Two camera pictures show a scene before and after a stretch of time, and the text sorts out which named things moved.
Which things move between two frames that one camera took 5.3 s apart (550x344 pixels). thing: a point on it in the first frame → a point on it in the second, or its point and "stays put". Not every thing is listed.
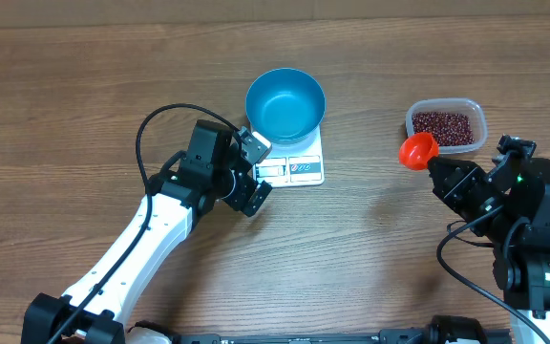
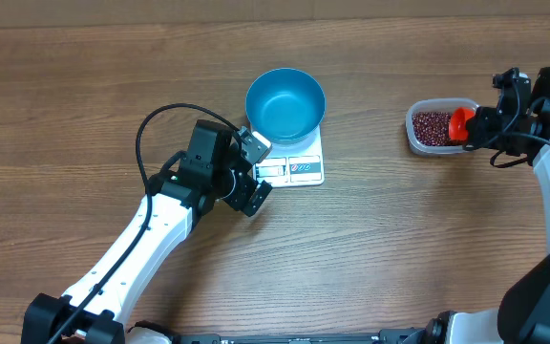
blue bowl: x=285 y=105 stays put
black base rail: x=383 y=336 stays put
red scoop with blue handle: x=416 y=150 → x=457 y=124
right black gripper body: x=470 y=199 → x=485 y=129
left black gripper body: x=243 y=187 stays put
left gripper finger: x=257 y=199 stays put
